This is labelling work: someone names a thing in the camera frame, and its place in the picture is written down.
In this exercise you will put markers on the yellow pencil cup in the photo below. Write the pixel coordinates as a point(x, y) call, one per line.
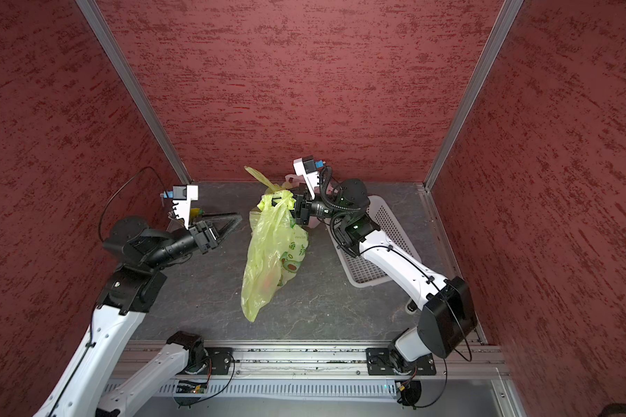
point(195, 212)

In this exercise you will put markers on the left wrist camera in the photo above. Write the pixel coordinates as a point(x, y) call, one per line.
point(181, 197)

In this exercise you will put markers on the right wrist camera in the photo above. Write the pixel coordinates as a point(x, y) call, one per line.
point(309, 169)

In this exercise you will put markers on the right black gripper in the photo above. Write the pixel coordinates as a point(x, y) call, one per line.
point(303, 208)

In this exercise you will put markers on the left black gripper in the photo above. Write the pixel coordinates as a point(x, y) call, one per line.
point(208, 237)

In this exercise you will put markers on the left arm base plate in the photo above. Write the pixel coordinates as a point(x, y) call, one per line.
point(209, 361)

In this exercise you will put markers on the right aluminium corner post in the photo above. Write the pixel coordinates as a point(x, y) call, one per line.
point(498, 34)

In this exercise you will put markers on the pink plastic bag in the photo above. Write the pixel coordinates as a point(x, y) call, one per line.
point(291, 182)

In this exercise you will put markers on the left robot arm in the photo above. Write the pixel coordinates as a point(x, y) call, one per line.
point(143, 254)

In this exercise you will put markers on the aluminium front rail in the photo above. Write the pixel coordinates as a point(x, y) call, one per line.
point(348, 360)

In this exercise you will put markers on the green plastic bag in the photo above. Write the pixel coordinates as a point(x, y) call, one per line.
point(272, 189)
point(276, 252)

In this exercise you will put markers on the left aluminium corner post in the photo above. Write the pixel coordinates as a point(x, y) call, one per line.
point(95, 19)

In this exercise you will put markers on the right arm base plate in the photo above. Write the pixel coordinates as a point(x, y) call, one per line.
point(386, 361)

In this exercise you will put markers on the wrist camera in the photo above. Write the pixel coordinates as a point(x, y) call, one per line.
point(309, 169)
point(181, 197)

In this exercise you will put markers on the aluminium corner post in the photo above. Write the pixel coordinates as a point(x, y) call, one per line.
point(498, 34)
point(95, 19)

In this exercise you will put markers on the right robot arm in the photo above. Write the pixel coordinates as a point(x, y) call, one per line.
point(447, 311)

